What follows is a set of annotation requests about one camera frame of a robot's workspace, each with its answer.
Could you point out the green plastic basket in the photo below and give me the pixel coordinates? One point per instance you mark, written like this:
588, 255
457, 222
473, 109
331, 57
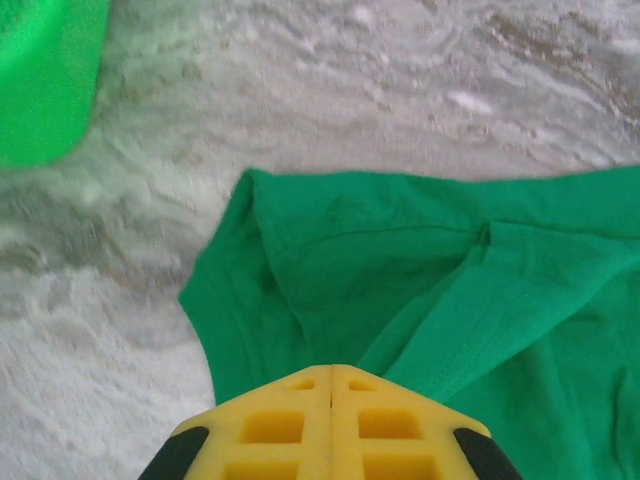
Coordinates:
45, 75

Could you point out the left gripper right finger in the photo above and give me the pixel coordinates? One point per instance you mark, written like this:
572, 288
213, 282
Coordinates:
390, 430

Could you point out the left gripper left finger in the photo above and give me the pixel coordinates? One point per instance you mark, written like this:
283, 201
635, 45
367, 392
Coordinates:
280, 430

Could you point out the green t-shirt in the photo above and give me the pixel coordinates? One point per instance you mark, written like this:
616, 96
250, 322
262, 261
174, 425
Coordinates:
425, 280

